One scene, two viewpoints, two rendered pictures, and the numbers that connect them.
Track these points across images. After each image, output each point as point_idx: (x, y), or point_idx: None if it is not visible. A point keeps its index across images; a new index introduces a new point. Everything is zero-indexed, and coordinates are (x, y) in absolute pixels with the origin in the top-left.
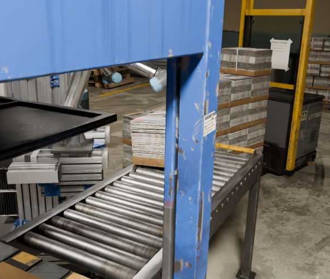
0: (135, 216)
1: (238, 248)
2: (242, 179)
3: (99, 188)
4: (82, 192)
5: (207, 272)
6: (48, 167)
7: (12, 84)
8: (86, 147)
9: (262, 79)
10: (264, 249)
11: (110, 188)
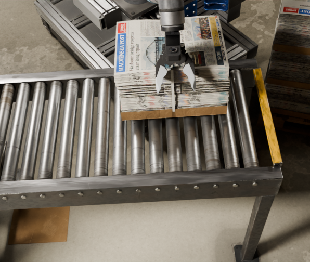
0: (9, 135)
1: (297, 226)
2: (162, 186)
3: (45, 80)
4: (28, 75)
5: (222, 214)
6: (98, 9)
7: None
8: (136, 8)
9: None
10: None
11: (52, 86)
